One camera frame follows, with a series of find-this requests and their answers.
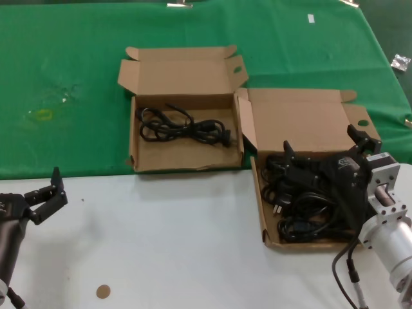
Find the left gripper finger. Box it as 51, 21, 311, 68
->
24, 166, 69, 225

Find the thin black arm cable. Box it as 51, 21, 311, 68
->
332, 227, 363, 309

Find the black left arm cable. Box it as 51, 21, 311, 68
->
5, 285, 27, 309

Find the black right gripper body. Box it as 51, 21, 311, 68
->
320, 151, 373, 233

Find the open brown cardboard box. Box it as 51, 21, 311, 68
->
235, 87, 383, 254
116, 44, 249, 173

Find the green table cloth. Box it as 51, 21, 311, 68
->
0, 0, 412, 180

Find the clear plastic bag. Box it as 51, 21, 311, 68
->
391, 53, 412, 72

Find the black power cable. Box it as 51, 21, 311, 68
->
277, 215, 358, 245
263, 191, 342, 223
136, 102, 233, 148
262, 154, 290, 191

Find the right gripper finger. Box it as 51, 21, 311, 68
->
346, 124, 383, 159
282, 140, 323, 191

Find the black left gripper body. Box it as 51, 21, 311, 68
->
0, 192, 35, 223

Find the arm cable with silver connector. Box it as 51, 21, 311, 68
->
346, 254, 368, 309

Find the yellow outline mark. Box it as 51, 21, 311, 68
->
33, 109, 56, 122

